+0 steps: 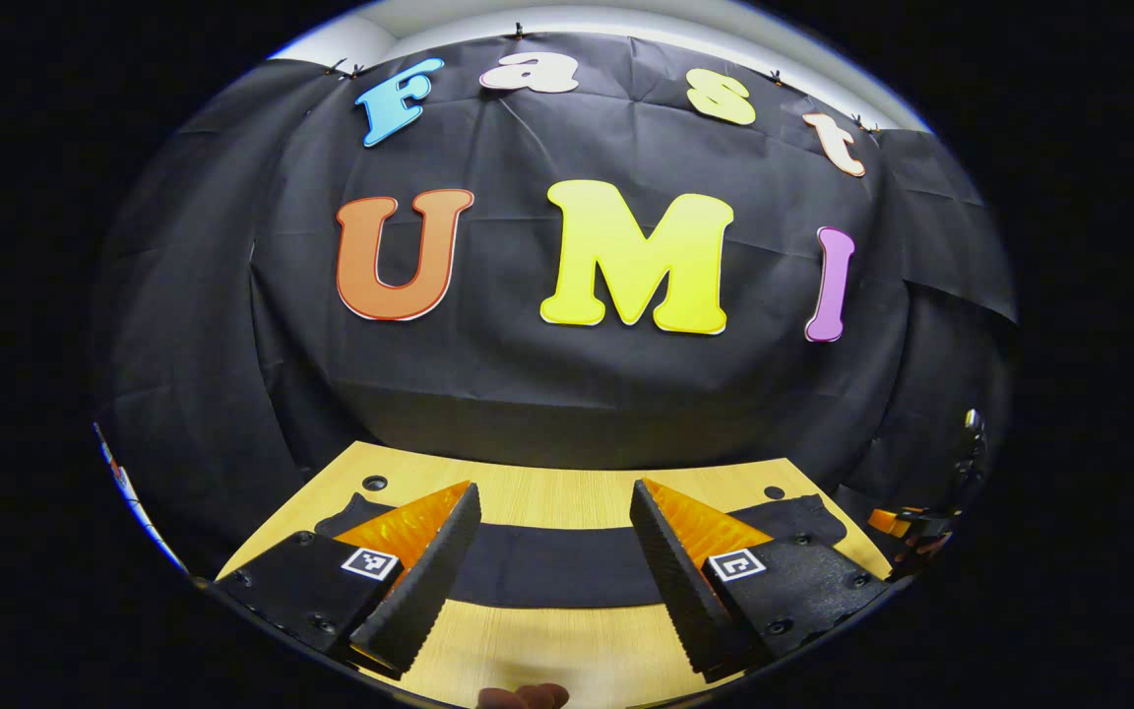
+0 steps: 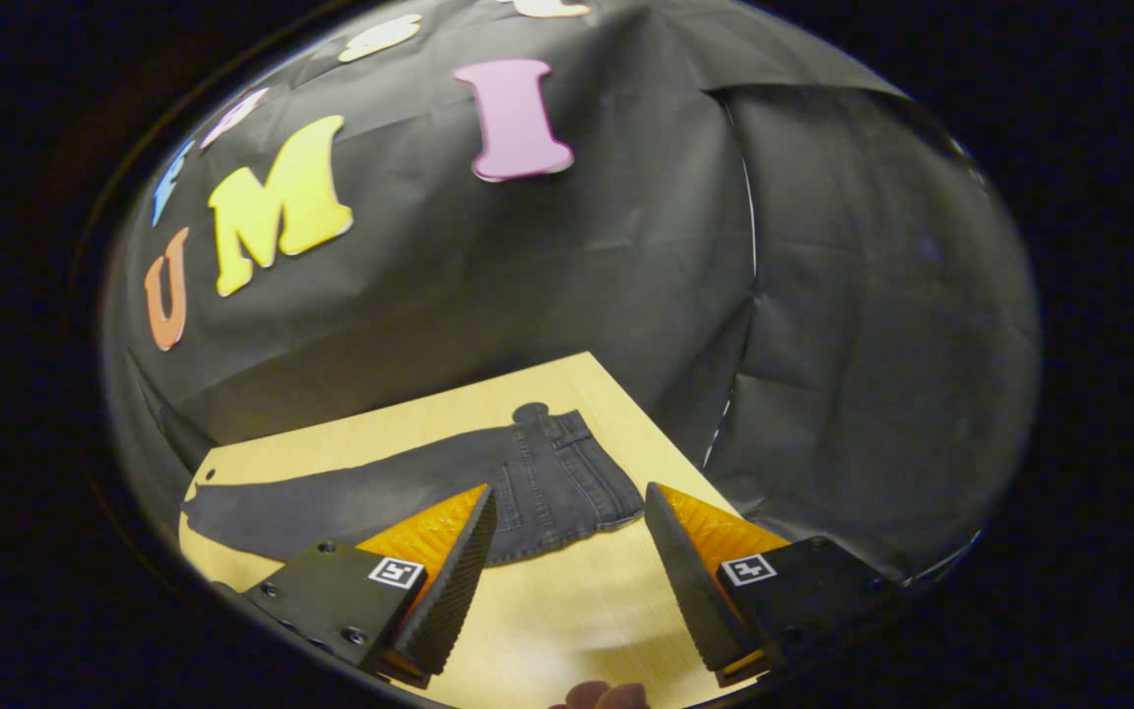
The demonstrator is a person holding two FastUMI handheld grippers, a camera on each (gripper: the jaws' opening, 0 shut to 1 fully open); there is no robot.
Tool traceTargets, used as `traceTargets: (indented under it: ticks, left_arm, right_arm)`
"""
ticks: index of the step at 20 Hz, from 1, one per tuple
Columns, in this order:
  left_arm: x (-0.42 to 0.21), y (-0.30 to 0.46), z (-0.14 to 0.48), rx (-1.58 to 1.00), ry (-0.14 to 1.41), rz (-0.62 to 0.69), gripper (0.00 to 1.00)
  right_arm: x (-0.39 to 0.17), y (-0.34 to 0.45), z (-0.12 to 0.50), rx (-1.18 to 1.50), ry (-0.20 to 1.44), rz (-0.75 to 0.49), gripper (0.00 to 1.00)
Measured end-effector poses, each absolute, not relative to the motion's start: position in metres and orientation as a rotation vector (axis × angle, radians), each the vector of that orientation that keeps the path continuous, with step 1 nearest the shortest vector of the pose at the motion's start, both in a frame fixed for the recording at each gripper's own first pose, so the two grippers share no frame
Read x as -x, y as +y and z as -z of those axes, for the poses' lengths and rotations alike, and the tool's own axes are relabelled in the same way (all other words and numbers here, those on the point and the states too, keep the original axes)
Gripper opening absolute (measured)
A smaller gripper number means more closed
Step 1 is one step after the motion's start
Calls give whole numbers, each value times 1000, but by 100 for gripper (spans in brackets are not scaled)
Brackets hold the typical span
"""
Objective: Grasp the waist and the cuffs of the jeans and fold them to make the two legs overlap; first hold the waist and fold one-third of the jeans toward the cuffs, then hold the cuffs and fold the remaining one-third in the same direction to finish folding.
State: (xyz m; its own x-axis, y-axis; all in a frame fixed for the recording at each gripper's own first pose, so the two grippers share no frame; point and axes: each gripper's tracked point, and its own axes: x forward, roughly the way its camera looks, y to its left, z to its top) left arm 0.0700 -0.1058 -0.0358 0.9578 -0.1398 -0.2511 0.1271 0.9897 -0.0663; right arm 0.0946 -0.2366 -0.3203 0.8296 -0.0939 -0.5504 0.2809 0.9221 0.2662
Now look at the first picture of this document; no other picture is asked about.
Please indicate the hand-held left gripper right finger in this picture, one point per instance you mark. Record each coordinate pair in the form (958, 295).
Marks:
(675, 581)

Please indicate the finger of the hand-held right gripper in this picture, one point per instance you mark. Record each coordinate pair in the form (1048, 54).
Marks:
(894, 522)

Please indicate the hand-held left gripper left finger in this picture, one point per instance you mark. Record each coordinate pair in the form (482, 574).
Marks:
(424, 591)

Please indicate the dark grey jeans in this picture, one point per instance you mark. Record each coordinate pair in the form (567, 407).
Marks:
(557, 566)

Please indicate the black backdrop cloth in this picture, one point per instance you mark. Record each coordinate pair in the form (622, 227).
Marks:
(577, 394)

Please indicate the white panel with blue edge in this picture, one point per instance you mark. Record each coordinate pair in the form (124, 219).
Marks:
(139, 502)

